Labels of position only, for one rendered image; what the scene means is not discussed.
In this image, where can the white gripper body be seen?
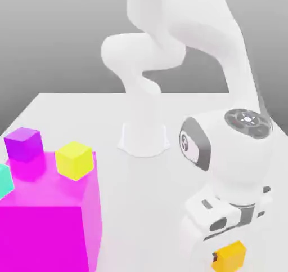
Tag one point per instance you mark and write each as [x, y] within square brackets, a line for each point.
[199, 254]

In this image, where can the small purple cube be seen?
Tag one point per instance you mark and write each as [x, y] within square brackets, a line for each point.
[23, 144]

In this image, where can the small teal cube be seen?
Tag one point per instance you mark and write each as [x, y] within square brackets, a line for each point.
[5, 182]

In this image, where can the small orange cube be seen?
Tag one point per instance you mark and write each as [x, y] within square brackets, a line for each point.
[229, 259]

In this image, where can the large magenta box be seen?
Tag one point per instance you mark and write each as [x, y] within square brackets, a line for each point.
[42, 236]

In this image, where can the small yellow cube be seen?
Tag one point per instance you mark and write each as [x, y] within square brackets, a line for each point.
[74, 161]

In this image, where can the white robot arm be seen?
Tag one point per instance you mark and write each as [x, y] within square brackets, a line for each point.
[202, 28]

